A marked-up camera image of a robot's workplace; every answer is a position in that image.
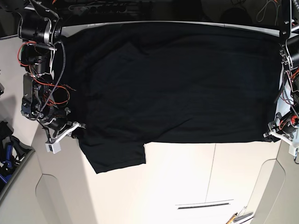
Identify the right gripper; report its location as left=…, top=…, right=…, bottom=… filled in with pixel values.
left=37, top=108, right=86, bottom=144

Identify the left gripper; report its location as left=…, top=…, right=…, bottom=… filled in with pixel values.
left=263, top=112, right=299, bottom=148

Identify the black T-shirt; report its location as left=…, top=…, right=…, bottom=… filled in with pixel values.
left=61, top=22, right=282, bottom=173

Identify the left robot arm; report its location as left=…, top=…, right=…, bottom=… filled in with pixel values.
left=263, top=0, right=299, bottom=151

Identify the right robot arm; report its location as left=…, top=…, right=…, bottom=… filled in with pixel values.
left=0, top=0, right=84, bottom=147

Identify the blue and black bag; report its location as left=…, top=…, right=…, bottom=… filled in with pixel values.
left=0, top=121, right=31, bottom=190

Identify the black ruler strip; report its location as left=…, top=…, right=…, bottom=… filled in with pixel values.
left=177, top=203, right=230, bottom=210

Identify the black power strip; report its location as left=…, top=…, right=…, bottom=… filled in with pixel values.
left=68, top=3, right=128, bottom=15

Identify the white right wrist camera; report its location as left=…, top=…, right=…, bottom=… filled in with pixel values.
left=45, top=142, right=61, bottom=154

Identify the yellow handled tool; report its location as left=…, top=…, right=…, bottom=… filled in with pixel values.
left=226, top=213, right=238, bottom=224

